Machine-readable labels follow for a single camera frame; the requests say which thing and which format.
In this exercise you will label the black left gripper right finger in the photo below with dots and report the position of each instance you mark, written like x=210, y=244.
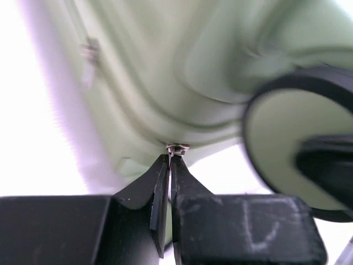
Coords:
x=240, y=229

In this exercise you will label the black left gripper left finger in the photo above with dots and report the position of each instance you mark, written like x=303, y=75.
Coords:
x=125, y=228

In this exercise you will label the green hard-shell suitcase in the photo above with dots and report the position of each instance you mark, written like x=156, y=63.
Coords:
x=132, y=77

